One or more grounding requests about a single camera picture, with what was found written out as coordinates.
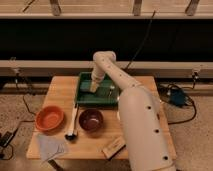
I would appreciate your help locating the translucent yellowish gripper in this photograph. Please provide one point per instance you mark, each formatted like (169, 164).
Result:
(94, 86)

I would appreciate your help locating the teal green sponge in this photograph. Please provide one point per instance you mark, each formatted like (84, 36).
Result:
(85, 86)

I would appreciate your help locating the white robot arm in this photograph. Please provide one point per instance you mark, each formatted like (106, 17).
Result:
(138, 107)

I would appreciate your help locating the green plastic tray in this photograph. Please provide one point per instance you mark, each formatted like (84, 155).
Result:
(99, 98)

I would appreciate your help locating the metal spoon in tray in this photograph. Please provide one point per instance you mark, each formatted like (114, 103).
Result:
(111, 89)

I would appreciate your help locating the dark maroon bowl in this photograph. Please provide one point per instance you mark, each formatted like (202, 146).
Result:
(91, 120)

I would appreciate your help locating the orange bowl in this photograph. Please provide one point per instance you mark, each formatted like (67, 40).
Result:
(49, 118)

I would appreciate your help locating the wooden block brush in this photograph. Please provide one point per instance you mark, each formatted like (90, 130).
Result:
(112, 148)

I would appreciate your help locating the grey folded cloth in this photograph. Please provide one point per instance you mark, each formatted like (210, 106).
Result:
(50, 147)

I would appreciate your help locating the blue device on floor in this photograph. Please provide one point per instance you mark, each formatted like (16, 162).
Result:
(177, 97)

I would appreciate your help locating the black power adapter left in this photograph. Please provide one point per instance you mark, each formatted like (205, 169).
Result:
(5, 139)

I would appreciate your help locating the white handled dish brush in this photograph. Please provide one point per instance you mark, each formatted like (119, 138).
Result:
(70, 133)

